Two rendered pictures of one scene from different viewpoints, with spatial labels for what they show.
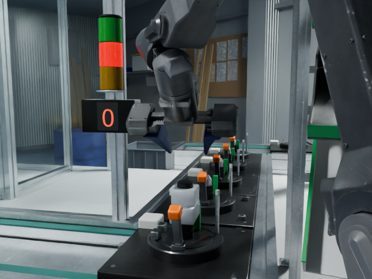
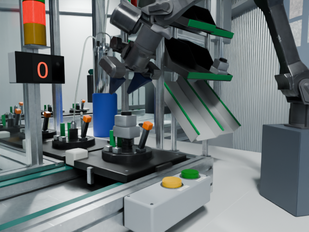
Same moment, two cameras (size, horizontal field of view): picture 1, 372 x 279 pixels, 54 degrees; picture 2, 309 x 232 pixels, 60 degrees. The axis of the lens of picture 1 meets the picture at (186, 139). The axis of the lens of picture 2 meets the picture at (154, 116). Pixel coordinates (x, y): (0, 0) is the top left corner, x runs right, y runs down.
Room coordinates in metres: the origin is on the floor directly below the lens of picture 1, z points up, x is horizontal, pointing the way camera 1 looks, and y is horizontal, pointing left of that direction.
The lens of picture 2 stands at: (0.25, 0.62, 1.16)
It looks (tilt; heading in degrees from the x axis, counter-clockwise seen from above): 6 degrees down; 297
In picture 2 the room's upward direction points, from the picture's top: straight up
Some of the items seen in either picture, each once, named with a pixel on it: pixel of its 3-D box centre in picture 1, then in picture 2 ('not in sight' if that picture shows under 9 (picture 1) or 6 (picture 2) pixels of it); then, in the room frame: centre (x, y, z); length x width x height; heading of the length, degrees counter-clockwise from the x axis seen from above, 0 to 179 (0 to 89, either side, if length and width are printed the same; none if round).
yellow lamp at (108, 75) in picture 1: (111, 78); (35, 35); (0.81, 0.16, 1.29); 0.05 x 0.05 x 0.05
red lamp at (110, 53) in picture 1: (110, 55); (34, 14); (0.81, 0.16, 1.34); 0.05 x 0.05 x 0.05
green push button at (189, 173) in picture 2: not in sight; (190, 175); (0.45, 0.06, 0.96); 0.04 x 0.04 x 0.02
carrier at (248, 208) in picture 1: (207, 189); (73, 131); (0.90, -0.05, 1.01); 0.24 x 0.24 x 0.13; 78
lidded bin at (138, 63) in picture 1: (149, 62); not in sight; (6.62, 0.65, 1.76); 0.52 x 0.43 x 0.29; 40
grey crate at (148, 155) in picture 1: (164, 160); not in sight; (2.79, 0.16, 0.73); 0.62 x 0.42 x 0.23; 78
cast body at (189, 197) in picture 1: (186, 199); (123, 124); (0.67, 0.00, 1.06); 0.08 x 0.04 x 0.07; 168
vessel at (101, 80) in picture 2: not in sight; (104, 63); (1.31, -0.76, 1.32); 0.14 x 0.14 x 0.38
